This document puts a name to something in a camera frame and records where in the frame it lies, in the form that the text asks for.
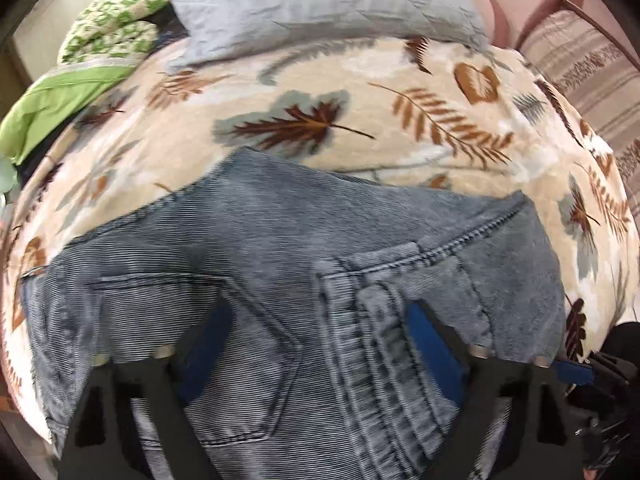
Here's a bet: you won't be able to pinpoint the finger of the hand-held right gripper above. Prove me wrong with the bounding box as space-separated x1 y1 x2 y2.
554 351 627 391

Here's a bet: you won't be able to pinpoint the grey quilted pillow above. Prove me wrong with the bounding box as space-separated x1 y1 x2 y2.
154 0 493 73

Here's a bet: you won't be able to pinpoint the blue denim pants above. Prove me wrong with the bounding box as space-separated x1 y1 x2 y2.
20 146 568 480

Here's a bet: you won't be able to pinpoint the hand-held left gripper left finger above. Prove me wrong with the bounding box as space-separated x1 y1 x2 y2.
59 292 236 480

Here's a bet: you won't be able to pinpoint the leaf print blanket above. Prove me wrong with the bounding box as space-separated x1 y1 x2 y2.
0 35 633 441

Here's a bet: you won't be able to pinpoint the striped floral cushion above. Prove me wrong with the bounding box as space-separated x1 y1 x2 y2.
517 9 640 196

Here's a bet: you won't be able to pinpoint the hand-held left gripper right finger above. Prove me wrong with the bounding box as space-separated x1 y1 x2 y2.
404 300 588 480

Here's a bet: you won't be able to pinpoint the green patterned blanket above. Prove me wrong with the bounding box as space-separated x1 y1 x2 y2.
0 0 173 166

